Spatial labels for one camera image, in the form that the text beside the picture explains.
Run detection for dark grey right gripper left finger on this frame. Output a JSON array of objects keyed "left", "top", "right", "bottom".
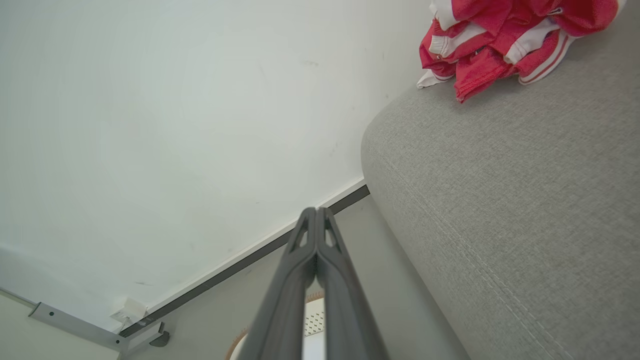
[{"left": 237, "top": 207, "right": 319, "bottom": 360}]

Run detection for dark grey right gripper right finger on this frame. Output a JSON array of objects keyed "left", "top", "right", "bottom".
[{"left": 316, "top": 207, "right": 390, "bottom": 360}]

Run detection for red jersey with white trim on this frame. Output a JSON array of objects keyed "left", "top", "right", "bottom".
[{"left": 416, "top": 0, "right": 627, "bottom": 104}]

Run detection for white laundry basket brown rim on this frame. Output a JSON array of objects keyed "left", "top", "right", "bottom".
[{"left": 224, "top": 290, "right": 327, "bottom": 360}]

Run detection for light grey fabric sofa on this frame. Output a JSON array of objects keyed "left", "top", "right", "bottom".
[{"left": 360, "top": 0, "right": 640, "bottom": 360}]

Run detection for small white wall box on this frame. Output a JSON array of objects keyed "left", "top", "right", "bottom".
[{"left": 109, "top": 297, "right": 149, "bottom": 324}]

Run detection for grey metal frame leg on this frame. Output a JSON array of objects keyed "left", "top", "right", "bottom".
[{"left": 28, "top": 301, "right": 171, "bottom": 359}]

